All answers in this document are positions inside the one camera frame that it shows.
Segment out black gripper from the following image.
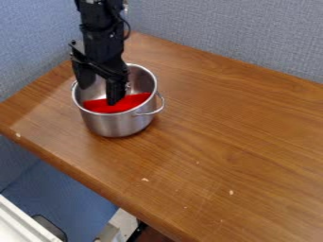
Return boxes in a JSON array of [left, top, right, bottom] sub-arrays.
[[70, 23, 127, 106]]

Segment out red cloth object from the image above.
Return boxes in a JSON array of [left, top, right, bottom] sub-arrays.
[[83, 93, 151, 113]]

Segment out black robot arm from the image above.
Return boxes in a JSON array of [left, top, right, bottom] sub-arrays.
[[70, 0, 131, 105]]

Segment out white appliance lower left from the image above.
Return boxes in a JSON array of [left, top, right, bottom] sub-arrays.
[[0, 195, 63, 242]]

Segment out metal pot with handles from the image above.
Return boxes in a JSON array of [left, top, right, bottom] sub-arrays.
[[71, 63, 166, 138]]

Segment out white table leg bracket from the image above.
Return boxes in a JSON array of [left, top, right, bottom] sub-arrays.
[[94, 209, 140, 242]]

